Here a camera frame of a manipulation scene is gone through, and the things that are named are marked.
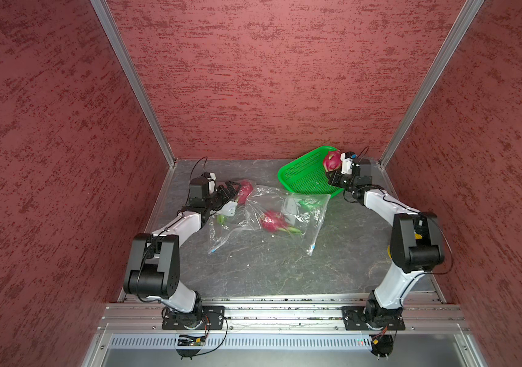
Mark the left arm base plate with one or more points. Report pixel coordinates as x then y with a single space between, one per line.
203 318

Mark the corner aluminium post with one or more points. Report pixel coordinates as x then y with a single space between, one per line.
462 23
115 39

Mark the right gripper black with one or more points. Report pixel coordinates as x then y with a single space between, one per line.
334 180

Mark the dragon fruit bag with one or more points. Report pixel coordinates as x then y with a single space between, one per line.
332 161
246 188

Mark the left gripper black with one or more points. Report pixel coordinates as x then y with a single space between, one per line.
226 197

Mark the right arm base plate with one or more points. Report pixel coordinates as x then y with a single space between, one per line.
376 320

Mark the aluminium rail frame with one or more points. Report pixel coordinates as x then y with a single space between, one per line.
289 322

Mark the right corner aluminium post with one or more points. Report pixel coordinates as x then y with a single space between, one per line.
462 23

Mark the left corner aluminium post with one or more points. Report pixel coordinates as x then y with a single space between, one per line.
115 39

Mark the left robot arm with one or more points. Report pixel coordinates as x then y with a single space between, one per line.
153 269

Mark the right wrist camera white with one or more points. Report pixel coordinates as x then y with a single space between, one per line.
347 162

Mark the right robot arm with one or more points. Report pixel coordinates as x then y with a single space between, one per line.
416 240

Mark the clear zip-top bag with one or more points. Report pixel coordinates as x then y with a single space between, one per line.
304 211
232 219

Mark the dragon fruit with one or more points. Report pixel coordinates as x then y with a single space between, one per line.
273 221

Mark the green plastic basket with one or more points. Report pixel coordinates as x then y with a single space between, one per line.
307 175

